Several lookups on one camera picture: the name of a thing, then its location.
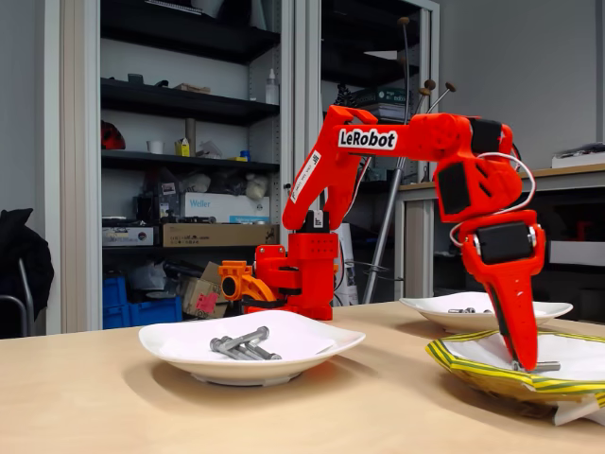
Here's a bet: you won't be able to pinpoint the yellow green striped paper plate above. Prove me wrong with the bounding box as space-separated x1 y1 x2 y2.
423 329 605 427

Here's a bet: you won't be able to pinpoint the white storage box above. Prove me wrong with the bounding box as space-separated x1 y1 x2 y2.
549 239 605 267

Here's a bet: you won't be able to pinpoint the white printed bag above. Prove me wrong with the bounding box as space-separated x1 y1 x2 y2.
333 222 360 307

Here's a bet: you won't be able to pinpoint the white tray with cables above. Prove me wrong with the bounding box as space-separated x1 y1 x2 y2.
551 144 605 170

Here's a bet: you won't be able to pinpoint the metal coat stand wooden knobs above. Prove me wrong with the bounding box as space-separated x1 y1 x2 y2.
361 16 458 305

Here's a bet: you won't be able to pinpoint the white square ceramic plate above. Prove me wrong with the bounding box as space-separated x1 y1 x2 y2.
399 291 574 335
138 309 367 387

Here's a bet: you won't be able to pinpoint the flat white printed box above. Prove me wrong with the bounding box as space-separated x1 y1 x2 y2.
102 226 155 247

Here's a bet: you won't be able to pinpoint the white plastic bottle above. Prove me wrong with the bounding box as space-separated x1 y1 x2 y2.
265 68 280 105

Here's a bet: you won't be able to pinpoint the black jacket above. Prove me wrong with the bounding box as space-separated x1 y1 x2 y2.
0 207 56 340

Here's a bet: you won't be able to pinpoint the white crumpled bag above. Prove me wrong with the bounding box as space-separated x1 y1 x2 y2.
245 173 269 201

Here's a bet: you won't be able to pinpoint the white Weller box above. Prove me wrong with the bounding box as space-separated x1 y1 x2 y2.
183 192 270 224

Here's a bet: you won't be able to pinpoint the grey metal chair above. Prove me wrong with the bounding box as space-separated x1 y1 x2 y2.
0 257 37 338

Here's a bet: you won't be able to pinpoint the red black helmet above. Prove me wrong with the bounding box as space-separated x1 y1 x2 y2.
100 120 127 151

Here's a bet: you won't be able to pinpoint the low blue plastic crate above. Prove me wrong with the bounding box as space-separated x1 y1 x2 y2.
127 296 184 328

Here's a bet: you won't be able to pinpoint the white red gripper servo cable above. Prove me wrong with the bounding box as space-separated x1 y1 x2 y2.
448 151 538 248

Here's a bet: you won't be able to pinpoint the tall blue plastic crate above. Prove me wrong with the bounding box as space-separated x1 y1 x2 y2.
102 276 129 331

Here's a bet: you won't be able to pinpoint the cardboard box with pink sticker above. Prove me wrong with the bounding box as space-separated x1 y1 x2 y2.
181 262 233 319

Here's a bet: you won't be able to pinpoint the grey sideboard with wooden top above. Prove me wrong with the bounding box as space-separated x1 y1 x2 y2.
394 163 605 323

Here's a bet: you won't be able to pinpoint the stack of books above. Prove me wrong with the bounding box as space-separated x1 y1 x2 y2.
354 87 412 120

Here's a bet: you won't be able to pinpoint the black flexible tripod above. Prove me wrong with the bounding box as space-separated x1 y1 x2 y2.
335 83 359 109

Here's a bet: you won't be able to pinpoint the grey metal shelving cabinet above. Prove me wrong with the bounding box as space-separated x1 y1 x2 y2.
44 0 297 332
295 0 441 304

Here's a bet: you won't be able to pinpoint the long brown cardboard box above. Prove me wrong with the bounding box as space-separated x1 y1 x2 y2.
162 222 280 248

